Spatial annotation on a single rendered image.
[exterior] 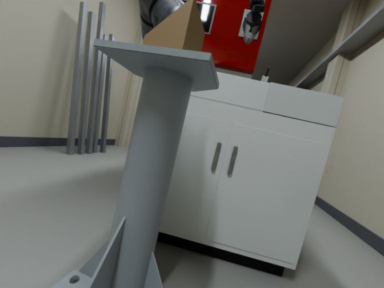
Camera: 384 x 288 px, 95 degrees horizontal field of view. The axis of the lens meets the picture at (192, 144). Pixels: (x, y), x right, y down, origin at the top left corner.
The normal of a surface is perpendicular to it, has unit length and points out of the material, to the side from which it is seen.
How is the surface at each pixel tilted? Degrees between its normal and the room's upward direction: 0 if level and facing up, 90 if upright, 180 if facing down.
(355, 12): 90
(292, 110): 90
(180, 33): 90
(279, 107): 90
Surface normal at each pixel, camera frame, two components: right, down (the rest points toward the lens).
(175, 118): 0.66, 0.20
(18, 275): 0.23, -0.97
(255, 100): -0.09, 0.04
